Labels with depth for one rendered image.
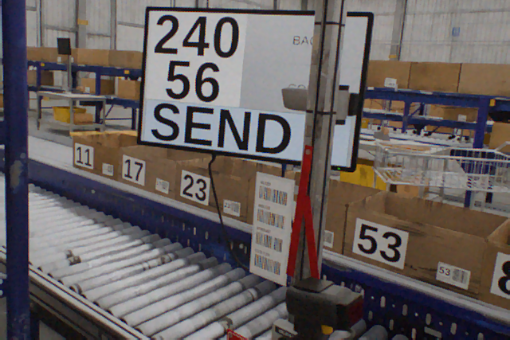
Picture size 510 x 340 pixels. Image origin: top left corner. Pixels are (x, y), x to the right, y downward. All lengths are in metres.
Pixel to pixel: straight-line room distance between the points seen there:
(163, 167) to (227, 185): 0.36
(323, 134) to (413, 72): 5.43
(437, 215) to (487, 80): 4.36
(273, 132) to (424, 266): 0.67
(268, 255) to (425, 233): 0.61
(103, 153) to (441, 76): 4.56
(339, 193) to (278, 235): 0.97
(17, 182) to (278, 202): 0.42
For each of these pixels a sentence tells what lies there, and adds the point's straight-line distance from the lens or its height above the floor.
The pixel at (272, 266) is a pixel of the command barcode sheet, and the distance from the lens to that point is 0.89.
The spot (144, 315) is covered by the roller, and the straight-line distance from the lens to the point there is 1.41.
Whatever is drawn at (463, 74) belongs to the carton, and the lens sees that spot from 6.01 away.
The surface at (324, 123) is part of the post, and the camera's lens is 0.78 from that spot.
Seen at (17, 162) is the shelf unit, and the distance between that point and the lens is 0.66.
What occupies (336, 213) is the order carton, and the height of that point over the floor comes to 1.01.
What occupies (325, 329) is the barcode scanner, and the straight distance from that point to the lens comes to 0.82.
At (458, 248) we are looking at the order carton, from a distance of 1.37.
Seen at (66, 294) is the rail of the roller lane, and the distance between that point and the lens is 1.55.
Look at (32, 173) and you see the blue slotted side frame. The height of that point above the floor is 0.79.
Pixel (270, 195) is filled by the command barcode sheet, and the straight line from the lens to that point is 0.85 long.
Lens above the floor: 1.42
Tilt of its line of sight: 10 degrees down
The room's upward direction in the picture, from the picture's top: 4 degrees clockwise
